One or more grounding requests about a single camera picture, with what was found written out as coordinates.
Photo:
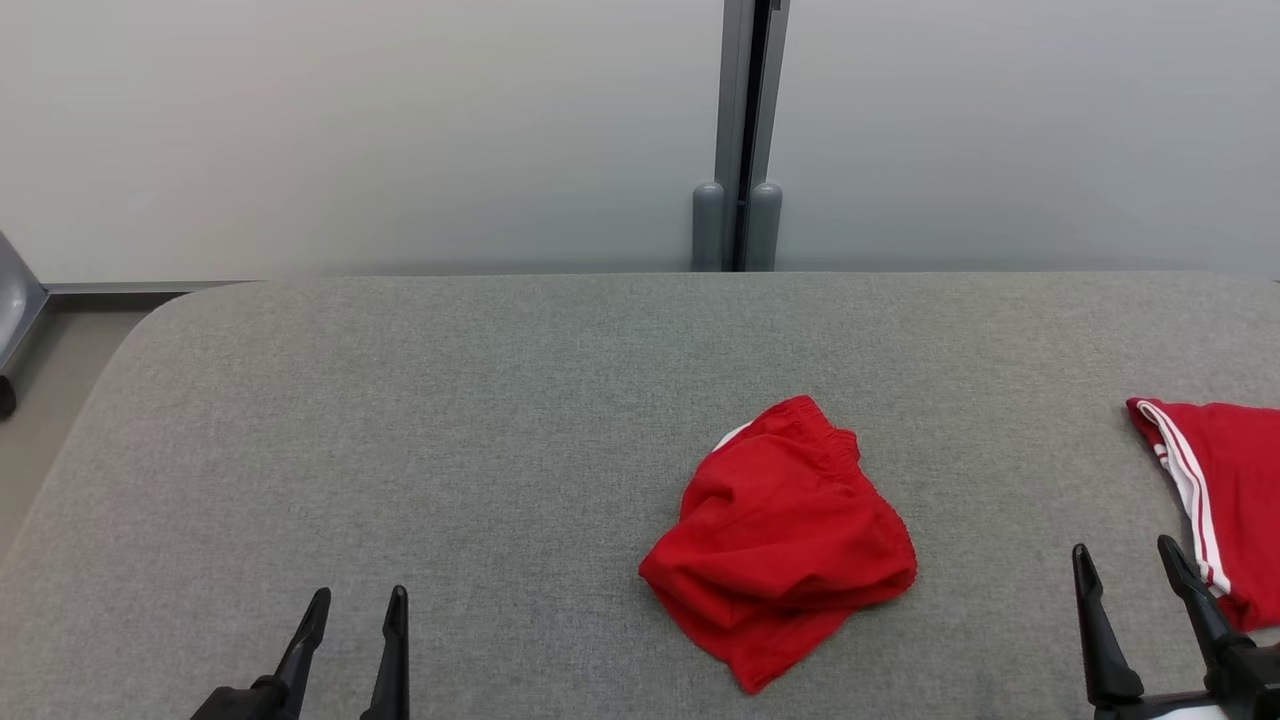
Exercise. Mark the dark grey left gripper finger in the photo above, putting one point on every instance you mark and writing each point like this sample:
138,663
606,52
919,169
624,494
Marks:
392,680
300,670

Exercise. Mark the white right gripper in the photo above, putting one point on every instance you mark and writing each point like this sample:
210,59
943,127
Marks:
1160,708

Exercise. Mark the red basketball jersey number 23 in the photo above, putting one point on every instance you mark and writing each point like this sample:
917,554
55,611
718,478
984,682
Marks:
1245,480

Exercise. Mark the red shorts with white trim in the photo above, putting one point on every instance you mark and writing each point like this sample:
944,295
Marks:
780,550

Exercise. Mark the black stand caster wheel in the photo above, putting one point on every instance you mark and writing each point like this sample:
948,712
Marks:
7,398

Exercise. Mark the grey metal tube stand leg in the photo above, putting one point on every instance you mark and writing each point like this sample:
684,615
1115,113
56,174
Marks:
20,310

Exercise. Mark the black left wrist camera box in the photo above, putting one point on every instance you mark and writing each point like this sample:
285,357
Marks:
235,705

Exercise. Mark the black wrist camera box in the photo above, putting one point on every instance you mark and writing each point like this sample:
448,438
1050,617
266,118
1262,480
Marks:
1262,685
235,705

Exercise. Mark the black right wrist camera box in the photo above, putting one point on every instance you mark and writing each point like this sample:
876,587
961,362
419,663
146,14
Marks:
1262,685

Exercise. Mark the grey cylindrical post foot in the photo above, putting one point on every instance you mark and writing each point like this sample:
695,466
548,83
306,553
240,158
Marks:
765,230
708,230

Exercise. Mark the grey metal partition post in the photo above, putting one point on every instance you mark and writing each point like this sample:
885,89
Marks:
730,100

